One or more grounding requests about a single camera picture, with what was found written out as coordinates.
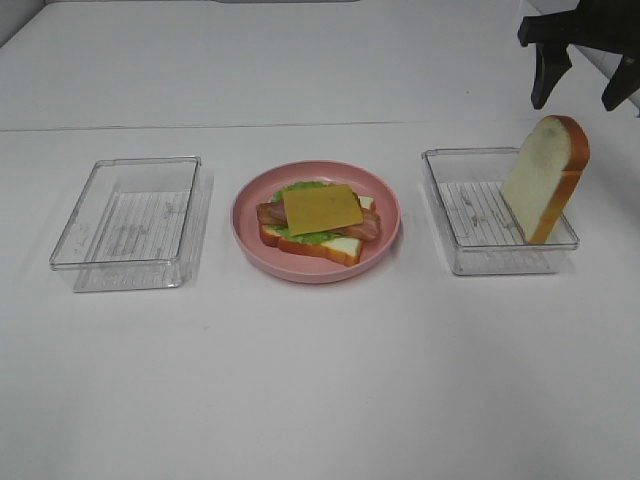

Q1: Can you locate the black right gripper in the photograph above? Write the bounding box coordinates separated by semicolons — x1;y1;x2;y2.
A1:
517;0;639;111

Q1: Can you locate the pink bacon strip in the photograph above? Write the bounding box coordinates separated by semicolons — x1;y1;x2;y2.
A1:
264;195;383;242

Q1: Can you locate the bread slice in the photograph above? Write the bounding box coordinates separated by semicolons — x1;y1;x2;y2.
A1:
500;115;590;244
259;224;366;266

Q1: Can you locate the yellow cheese slice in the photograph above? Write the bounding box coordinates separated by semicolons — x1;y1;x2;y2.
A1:
282;184;364;235

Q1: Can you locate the green lettuce leaf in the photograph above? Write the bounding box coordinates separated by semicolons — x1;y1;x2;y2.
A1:
259;181;364;243

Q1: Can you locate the brown bacon strip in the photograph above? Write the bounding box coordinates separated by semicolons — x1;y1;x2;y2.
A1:
256;200;288;227

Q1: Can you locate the right clear plastic tray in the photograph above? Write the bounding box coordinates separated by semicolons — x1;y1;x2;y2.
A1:
422;147;580;276

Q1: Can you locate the clear plastic tray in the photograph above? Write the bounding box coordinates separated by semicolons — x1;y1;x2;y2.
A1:
422;147;580;276
49;156;204;293

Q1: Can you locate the pink round plate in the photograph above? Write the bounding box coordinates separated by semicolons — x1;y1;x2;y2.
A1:
231;161;401;284

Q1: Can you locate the left clear plastic tray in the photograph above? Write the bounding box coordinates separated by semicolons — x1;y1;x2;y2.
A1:
49;156;204;293

